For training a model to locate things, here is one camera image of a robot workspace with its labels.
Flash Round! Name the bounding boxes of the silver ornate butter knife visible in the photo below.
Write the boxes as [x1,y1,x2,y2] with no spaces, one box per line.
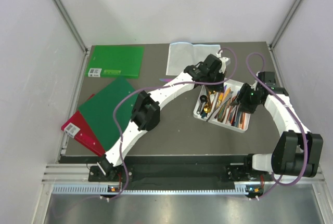
[206,88,233,122]

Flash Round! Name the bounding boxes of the iridescent knife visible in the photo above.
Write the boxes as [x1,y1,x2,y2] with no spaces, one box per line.
[159,78,173,83]

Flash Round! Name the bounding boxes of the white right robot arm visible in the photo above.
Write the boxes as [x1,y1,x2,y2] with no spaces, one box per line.
[233,72,323,180]

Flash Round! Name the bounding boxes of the aluminium frame rail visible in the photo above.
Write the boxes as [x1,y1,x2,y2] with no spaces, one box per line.
[39,0,88,52]

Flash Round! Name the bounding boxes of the light green plastic folder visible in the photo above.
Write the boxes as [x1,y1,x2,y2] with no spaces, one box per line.
[85,45,144,78]

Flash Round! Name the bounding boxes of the magenta folder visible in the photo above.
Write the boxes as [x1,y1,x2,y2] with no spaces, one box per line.
[61,110,105,157]

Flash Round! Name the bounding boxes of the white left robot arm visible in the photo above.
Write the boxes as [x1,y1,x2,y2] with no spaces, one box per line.
[98,54,230,181]

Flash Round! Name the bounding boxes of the white cutlery tray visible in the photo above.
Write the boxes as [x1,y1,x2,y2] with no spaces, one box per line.
[193,80,251,133]

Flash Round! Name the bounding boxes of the dark green ring binder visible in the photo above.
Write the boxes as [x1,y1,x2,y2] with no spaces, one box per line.
[78,76,135,151]

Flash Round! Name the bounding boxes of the orange chopstick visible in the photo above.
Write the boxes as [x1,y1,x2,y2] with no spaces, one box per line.
[238,112,246,129]

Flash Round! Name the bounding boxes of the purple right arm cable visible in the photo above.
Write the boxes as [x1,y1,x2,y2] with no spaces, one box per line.
[246,52,310,201]

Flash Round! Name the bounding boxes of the black mounting base plate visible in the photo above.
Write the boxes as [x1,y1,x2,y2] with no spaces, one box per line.
[87,163,275,183]

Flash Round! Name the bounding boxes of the teal handled gold spoon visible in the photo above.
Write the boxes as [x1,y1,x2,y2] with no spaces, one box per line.
[201,104,211,118]

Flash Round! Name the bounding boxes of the teal knife in tray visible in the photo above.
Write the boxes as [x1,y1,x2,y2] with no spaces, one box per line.
[218,97,233,123]

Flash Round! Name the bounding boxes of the black measuring spoon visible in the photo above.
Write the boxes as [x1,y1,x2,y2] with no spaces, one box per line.
[196,95,208,115]

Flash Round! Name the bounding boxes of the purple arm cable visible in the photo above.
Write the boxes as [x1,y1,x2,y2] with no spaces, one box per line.
[246,52,310,201]
[113,47,238,201]

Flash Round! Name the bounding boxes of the clear mesh zip pouch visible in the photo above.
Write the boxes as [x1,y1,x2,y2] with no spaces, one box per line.
[166,42,221,76]

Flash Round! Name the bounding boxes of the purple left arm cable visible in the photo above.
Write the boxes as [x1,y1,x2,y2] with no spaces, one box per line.
[113,47,238,201]

